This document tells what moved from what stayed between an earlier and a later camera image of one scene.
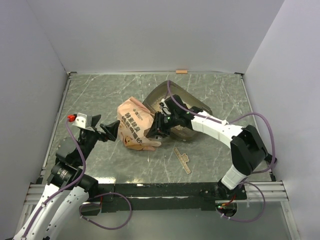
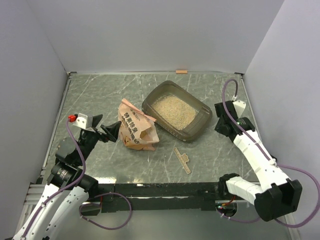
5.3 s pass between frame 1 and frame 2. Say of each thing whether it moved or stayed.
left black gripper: stayed
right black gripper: moved
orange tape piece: stayed
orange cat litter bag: moved
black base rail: stayed
